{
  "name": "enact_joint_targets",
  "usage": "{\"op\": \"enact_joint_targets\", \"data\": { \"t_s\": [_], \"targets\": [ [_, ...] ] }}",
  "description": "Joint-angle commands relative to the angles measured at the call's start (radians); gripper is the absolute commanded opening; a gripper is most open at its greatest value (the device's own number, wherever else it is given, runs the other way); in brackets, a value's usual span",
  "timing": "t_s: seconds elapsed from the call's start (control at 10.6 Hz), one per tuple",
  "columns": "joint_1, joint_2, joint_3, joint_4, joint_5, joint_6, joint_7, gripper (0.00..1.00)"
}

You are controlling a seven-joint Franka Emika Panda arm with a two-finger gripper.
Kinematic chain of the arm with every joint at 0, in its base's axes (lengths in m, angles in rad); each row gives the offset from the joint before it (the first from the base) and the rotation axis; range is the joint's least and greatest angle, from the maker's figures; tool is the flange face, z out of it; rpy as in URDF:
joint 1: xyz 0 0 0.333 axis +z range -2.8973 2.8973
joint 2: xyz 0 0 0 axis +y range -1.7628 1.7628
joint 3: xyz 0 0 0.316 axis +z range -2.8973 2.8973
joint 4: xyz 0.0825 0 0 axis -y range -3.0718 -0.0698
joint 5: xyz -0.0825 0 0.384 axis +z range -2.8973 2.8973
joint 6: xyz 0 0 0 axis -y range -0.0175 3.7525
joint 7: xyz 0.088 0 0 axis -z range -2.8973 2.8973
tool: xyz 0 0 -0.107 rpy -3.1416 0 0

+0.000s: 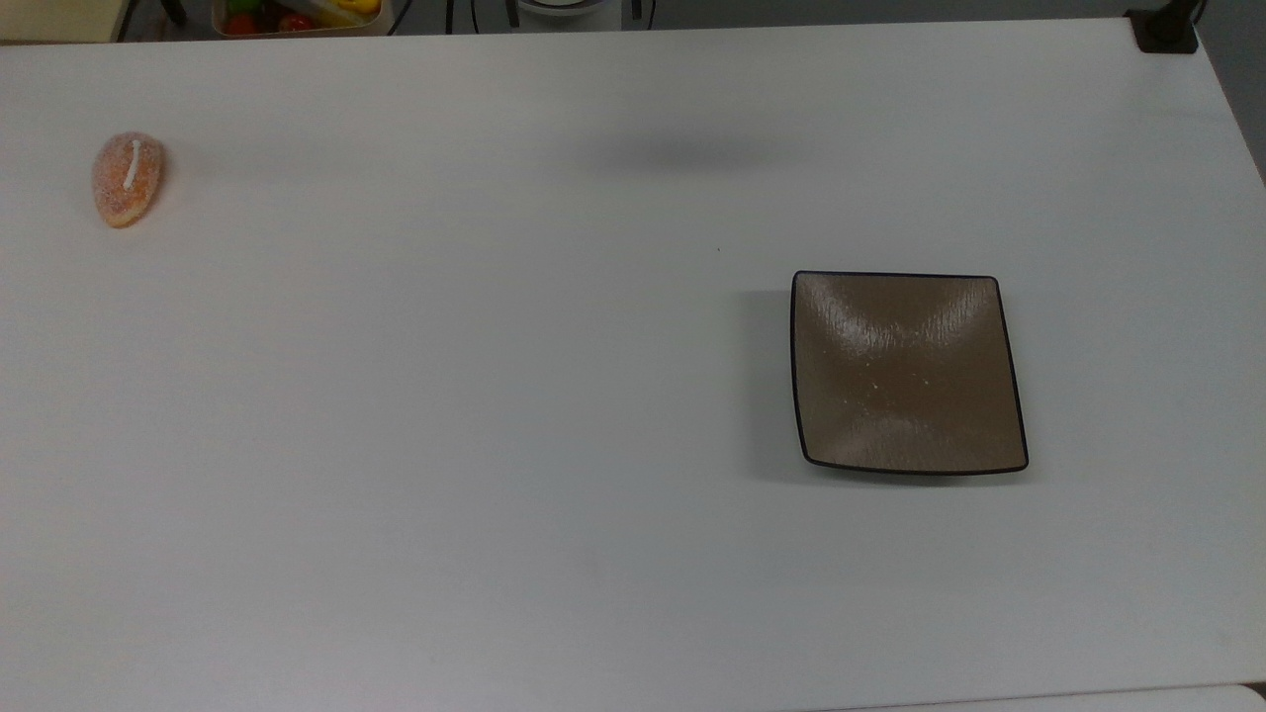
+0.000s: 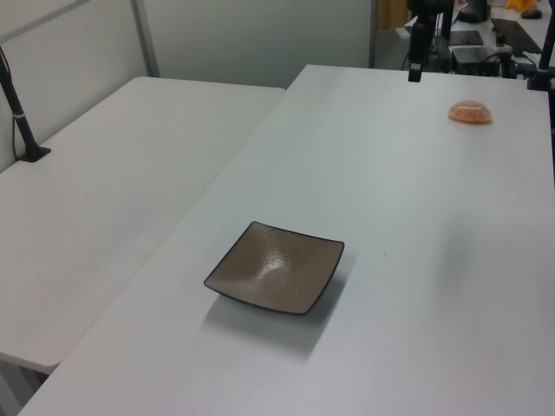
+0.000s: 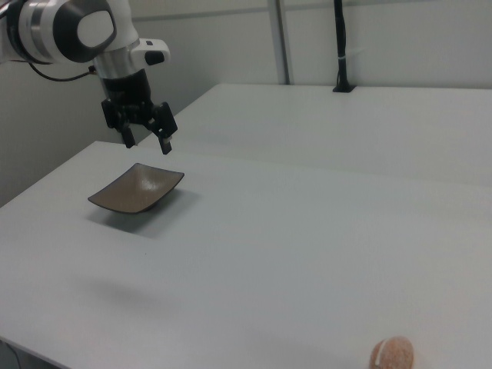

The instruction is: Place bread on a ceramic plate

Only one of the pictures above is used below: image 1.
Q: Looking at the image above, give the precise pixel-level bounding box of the beige cabinet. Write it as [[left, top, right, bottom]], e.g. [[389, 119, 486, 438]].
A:
[[0, 0, 137, 44]]

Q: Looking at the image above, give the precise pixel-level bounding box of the black table clamp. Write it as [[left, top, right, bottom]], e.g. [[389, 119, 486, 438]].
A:
[[1127, 0, 1203, 54]]

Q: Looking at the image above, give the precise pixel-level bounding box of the sugared orange bread roll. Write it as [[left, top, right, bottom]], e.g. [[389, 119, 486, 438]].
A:
[[92, 132, 165, 229]]

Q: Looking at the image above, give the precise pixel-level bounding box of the beige box of toy food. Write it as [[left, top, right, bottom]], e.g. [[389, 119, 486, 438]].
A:
[[211, 0, 394, 39]]

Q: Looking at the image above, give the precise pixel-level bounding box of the square brown ceramic plate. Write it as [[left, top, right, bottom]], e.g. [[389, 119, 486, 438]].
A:
[[789, 270, 1031, 478]]

